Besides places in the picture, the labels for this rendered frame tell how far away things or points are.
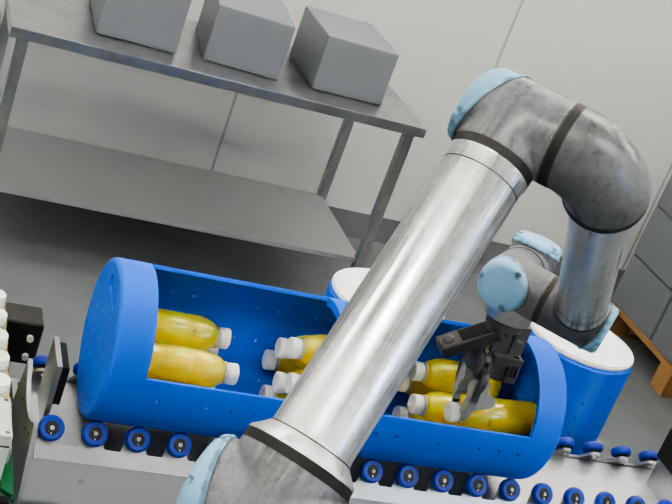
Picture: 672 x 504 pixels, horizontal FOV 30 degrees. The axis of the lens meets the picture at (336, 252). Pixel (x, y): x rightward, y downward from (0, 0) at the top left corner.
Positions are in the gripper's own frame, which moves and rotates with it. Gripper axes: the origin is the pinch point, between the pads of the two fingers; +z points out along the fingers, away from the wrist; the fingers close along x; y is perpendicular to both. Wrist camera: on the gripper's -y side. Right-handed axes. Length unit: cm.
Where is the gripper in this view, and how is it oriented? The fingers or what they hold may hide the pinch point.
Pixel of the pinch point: (457, 407)
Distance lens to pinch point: 238.5
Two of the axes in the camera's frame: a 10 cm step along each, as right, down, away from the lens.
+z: -3.2, 8.8, 3.6
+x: -2.6, -4.4, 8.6
